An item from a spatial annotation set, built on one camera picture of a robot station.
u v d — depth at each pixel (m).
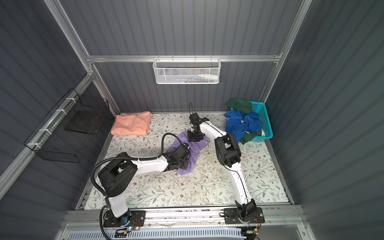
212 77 0.87
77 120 0.77
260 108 1.15
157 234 0.77
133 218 0.73
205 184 0.85
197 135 0.90
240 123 1.00
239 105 1.15
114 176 0.49
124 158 0.51
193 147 0.96
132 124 1.11
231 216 0.73
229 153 0.63
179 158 0.73
